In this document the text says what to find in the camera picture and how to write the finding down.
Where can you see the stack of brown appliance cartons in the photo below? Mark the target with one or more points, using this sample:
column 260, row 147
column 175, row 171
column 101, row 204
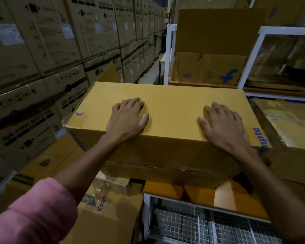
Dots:
column 53, row 48

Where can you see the shiny wrapped brown carton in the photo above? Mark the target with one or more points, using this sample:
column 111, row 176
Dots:
column 282, row 63

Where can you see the person's right hand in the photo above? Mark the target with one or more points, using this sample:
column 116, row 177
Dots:
column 225, row 132

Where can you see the tall plain cardboard sheet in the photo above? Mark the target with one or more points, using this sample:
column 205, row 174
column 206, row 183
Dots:
column 218, row 30

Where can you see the flat yellow box with print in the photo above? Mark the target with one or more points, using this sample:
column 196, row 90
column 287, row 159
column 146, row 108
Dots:
column 53, row 160

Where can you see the person's right forearm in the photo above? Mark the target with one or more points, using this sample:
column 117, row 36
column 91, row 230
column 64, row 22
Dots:
column 277, row 195

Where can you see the person's right little finger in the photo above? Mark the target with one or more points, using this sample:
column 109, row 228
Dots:
column 238, row 121

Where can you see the orange wooden shelf board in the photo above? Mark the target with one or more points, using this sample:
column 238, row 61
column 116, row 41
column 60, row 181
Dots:
column 200, row 195

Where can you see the person's left forearm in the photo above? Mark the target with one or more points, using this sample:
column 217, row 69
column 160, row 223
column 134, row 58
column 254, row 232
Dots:
column 89, row 165

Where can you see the worn box with blue logo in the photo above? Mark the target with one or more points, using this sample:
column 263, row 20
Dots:
column 208, row 68

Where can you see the person's left little finger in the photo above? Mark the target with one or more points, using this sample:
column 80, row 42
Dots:
column 115, row 108

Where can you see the large yellow cardboard box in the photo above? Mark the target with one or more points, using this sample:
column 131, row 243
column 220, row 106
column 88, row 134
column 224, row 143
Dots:
column 172, row 111

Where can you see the taped box with clear film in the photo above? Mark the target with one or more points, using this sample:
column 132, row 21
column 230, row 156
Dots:
column 109, row 213

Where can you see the person's left middle finger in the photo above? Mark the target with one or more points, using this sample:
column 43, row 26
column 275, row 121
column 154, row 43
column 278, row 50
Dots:
column 131, row 105

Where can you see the person's right thumb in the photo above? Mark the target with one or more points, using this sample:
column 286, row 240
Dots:
column 204, row 127

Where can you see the person's left hand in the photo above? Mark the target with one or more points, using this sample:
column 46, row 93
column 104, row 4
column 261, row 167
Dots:
column 124, row 121

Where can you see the person's left thumb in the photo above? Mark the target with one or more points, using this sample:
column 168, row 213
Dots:
column 144, row 121

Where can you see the white metal shelf rack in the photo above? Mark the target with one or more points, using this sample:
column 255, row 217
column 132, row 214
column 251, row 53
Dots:
column 251, row 63

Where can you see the pink sleeve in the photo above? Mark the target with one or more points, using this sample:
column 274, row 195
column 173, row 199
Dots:
column 35, row 215

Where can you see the plastic-wrapped cardboard box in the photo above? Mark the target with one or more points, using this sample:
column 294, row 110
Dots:
column 292, row 139

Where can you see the person's right middle finger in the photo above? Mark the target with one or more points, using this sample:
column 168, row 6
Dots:
column 218, row 110

